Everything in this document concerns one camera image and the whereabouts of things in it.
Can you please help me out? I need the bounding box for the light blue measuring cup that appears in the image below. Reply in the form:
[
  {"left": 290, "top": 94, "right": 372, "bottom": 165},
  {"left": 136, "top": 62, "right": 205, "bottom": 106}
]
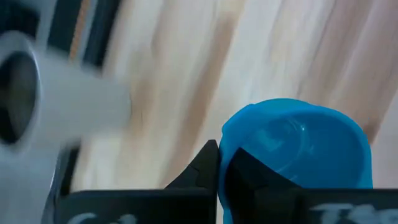
[{"left": 217, "top": 98, "right": 374, "bottom": 224}]

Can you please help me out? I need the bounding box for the white plant pot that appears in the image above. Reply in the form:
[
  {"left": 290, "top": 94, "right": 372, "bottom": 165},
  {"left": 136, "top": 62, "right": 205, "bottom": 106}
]
[{"left": 0, "top": 30, "right": 132, "bottom": 194}]

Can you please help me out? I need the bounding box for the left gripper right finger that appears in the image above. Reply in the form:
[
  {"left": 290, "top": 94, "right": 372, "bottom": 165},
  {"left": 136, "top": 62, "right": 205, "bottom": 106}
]
[{"left": 225, "top": 147, "right": 398, "bottom": 224}]

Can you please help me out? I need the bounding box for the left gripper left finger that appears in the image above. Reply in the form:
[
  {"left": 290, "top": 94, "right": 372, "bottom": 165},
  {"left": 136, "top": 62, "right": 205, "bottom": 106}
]
[{"left": 54, "top": 139, "right": 220, "bottom": 224}]

